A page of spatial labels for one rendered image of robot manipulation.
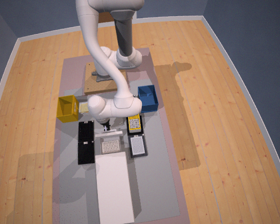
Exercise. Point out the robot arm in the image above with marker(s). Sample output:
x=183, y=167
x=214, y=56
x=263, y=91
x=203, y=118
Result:
x=108, y=62

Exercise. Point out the blue open-top bin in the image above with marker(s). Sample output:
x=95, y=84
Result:
x=147, y=95

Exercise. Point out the grey flat work mat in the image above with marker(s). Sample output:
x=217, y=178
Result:
x=151, y=181

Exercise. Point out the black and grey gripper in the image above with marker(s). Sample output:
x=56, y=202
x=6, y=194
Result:
x=107, y=126

